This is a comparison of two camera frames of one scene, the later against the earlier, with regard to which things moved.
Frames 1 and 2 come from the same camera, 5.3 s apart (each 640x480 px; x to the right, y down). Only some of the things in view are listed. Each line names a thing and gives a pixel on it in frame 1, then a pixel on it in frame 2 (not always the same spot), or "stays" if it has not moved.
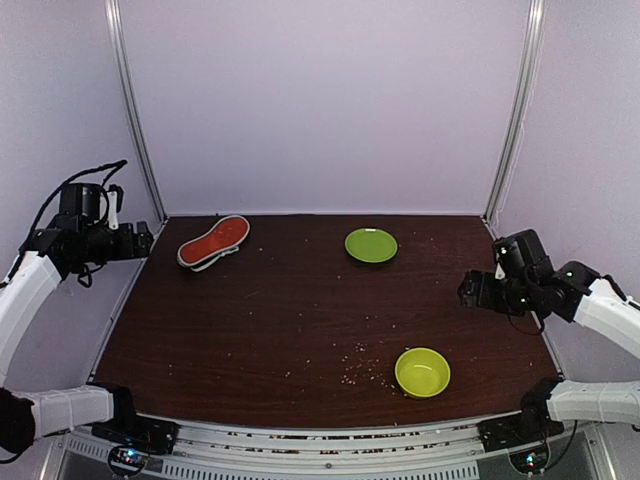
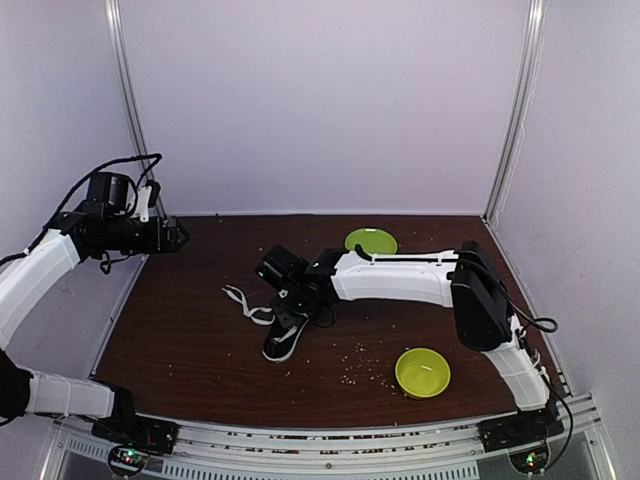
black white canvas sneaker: x=221 y=239 -> x=286 y=326
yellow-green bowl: x=422 y=372 stays
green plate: x=371 y=245 stays
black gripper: x=522 y=255 -> x=281 y=268
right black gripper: x=484 y=297 -> x=284 y=320
